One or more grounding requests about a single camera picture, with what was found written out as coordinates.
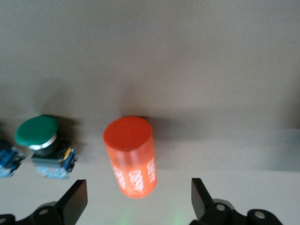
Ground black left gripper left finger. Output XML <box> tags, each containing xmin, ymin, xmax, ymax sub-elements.
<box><xmin>0</xmin><ymin>179</ymin><xmax>89</xmax><ymax>225</ymax></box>

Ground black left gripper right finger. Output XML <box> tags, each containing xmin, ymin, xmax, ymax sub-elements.
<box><xmin>188</xmin><ymin>177</ymin><xmax>282</xmax><ymax>225</ymax></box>

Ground green mushroom push button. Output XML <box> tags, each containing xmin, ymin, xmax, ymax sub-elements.
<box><xmin>0</xmin><ymin>140</ymin><xmax>26</xmax><ymax>179</ymax></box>
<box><xmin>14</xmin><ymin>114</ymin><xmax>77</xmax><ymax>180</ymax></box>

